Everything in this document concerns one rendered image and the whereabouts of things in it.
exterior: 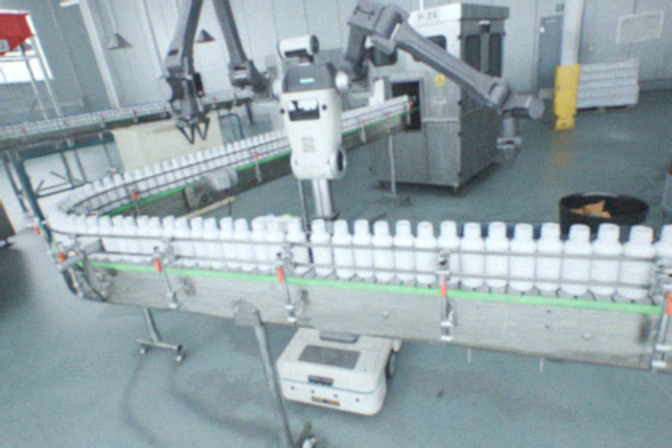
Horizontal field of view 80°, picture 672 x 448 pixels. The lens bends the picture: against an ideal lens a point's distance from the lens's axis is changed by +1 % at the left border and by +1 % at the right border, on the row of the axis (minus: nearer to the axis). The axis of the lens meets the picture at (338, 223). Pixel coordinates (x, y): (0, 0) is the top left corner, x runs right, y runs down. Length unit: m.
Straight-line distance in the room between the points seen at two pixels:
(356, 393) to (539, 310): 1.12
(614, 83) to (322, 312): 9.61
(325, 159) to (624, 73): 9.14
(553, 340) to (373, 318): 0.47
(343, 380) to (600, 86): 9.20
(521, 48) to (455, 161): 8.52
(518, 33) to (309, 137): 11.53
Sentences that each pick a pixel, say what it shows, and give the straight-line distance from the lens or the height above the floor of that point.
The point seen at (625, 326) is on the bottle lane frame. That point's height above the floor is 0.94.
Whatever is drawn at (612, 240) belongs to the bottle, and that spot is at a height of 1.14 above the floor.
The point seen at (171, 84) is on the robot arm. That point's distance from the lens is 1.39.
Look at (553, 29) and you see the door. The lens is 13.02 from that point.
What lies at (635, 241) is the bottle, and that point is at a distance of 1.10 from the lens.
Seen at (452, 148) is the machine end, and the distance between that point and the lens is 4.72.
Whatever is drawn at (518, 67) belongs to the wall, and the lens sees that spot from 13.01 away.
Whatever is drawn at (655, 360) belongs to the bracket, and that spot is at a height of 0.90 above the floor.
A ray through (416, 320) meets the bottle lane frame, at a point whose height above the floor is 0.90.
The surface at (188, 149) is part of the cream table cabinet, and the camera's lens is 5.33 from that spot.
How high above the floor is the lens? 1.58
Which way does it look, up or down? 22 degrees down
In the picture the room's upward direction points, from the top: 7 degrees counter-clockwise
